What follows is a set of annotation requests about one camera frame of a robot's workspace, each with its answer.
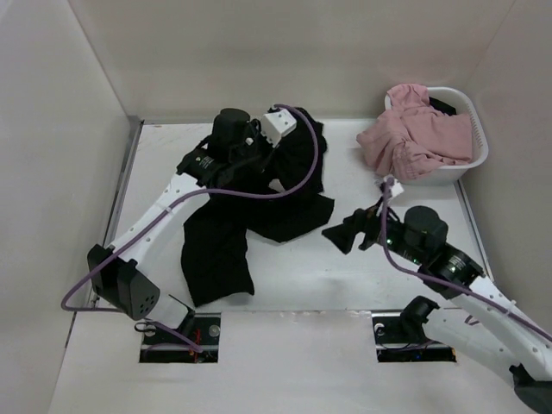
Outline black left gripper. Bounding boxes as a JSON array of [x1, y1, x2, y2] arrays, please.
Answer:
[[230, 118, 283, 173]]

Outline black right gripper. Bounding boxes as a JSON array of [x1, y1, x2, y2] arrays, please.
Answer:
[[321, 196, 424, 264]]

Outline black trousers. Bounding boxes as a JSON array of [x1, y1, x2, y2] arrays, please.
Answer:
[[180, 113, 335, 307]]

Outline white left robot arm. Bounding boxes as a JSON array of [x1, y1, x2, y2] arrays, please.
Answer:
[[87, 108, 296, 344]]

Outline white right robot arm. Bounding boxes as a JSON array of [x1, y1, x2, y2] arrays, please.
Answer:
[[322, 204, 551, 413]]

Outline pink trousers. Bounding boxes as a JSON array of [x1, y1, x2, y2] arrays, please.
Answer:
[[356, 84, 473, 181]]

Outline white laundry basket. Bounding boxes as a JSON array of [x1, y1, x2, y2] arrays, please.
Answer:
[[385, 86, 489, 185]]

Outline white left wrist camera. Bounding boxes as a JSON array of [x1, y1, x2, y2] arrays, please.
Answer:
[[260, 109, 297, 147]]

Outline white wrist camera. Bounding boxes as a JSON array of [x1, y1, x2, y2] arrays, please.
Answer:
[[379, 175, 405, 201], [260, 109, 297, 147]]

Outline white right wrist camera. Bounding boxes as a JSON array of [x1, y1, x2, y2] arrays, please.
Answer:
[[379, 175, 405, 201]]

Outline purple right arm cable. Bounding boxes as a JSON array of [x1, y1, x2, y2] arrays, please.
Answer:
[[378, 180, 552, 346]]

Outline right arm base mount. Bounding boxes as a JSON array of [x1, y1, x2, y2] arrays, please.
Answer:
[[372, 312, 456, 363]]

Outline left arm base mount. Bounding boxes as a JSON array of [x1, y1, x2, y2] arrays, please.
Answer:
[[135, 313, 222, 364]]

